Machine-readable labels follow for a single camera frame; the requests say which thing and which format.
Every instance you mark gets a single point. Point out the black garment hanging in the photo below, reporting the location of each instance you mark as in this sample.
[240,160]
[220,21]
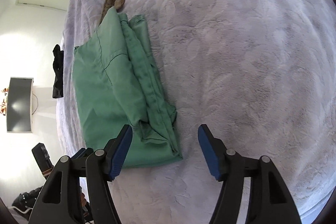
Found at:
[58,65]

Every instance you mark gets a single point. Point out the lavender plush blanket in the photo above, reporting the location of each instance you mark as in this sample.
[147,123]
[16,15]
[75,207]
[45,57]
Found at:
[261,75]

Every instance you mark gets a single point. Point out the grey wall monitor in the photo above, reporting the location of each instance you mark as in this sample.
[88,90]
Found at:
[19,105]

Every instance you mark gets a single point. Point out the brown knit scarf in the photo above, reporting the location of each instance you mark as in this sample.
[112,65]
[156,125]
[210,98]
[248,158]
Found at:
[117,4]

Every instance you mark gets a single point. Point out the black bag on floor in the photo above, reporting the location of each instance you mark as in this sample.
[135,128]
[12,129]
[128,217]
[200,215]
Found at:
[25,202]

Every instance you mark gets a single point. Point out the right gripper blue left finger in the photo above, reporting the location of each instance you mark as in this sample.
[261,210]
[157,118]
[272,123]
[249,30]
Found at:
[60,198]

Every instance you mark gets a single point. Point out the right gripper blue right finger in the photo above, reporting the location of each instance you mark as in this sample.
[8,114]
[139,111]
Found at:
[270,200]

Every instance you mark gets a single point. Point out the green shirt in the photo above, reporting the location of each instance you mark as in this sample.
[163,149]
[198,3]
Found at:
[117,83]

